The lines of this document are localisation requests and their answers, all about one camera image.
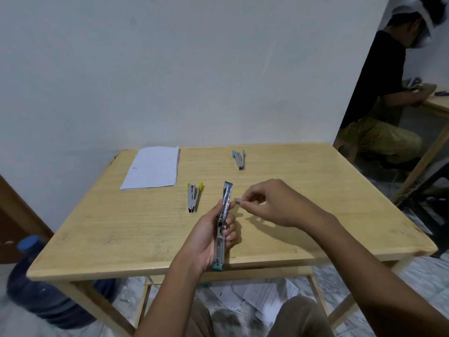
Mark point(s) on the brown wooden door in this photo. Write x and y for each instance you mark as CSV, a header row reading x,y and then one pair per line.
x,y
14,221

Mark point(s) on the dark blue water jug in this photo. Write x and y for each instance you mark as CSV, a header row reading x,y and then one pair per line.
x,y
38,294

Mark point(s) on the person's leg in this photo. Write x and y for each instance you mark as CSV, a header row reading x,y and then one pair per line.
x,y
301,317
201,321

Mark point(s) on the person's left hand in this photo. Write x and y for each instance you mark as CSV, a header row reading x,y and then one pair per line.
x,y
201,242

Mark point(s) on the green-tipped metal stapler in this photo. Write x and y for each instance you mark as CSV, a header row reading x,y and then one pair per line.
x,y
227,193

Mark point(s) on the dark chair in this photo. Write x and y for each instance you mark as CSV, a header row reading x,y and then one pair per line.
x,y
431,207

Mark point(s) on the blue-tipped metal stapler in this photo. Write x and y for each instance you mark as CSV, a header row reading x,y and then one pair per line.
x,y
239,158

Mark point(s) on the person's left forearm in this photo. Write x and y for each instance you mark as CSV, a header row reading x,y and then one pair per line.
x,y
168,298

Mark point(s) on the person's right leg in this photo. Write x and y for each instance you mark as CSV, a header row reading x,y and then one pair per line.
x,y
301,317

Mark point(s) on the stack of white paper sheets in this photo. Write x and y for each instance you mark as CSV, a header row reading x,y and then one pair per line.
x,y
152,167

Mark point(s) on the person's left thumb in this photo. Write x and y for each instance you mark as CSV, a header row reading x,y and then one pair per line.
x,y
215,214

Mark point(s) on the person's left leg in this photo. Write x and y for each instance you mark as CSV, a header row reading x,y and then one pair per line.
x,y
201,321

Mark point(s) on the person's right forearm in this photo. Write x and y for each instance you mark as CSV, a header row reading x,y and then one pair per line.
x,y
371,277

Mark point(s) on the white head-mounted camera rig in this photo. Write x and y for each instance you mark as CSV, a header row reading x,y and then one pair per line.
x,y
419,10

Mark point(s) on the small purple stapler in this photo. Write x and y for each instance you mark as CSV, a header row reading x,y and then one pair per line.
x,y
441,93

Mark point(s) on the scattered white papers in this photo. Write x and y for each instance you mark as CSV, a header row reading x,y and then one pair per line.
x,y
259,294

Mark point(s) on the yellow-tipped metal stapler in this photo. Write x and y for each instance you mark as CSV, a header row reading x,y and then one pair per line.
x,y
193,198

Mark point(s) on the light wooden side table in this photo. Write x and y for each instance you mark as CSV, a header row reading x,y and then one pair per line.
x,y
433,136

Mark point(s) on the person's right hand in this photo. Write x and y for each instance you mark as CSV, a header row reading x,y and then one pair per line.
x,y
287,207

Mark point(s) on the person's right thumb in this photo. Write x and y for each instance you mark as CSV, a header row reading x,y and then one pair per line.
x,y
254,208

